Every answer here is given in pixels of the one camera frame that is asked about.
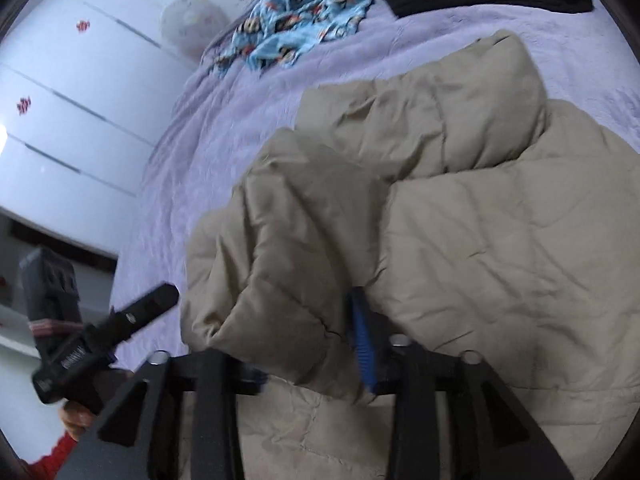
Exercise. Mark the beige puffer jacket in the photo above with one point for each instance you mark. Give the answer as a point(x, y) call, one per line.
point(477, 214)

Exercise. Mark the red sleeve forearm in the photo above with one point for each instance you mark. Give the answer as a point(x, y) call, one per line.
point(48, 466)

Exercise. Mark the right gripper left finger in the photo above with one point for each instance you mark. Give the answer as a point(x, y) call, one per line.
point(215, 445)

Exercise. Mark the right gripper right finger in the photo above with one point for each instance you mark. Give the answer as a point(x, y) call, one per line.
point(391, 364)

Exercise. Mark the white round patterned pillow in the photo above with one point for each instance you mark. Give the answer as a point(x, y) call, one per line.
point(190, 26)

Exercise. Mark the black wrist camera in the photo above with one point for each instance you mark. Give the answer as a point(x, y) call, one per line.
point(49, 289)

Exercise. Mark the left hand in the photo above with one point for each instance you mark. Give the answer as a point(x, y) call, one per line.
point(76, 419)

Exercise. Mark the white wardrobe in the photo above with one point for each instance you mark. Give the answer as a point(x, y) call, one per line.
point(87, 91)

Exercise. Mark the blue patterned pajama garment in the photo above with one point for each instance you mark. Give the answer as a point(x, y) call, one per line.
point(279, 32)

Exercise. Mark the lilac plush bed blanket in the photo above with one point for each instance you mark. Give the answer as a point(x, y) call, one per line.
point(222, 122)

